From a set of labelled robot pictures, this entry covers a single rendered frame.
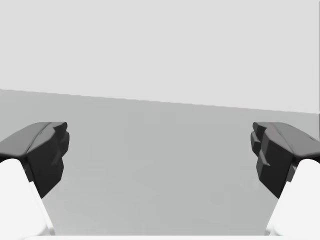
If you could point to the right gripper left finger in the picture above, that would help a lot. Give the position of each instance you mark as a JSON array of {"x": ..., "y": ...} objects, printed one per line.
[{"x": 37, "y": 162}]

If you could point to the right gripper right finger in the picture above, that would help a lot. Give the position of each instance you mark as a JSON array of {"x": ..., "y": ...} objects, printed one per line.
[{"x": 280, "y": 160}]

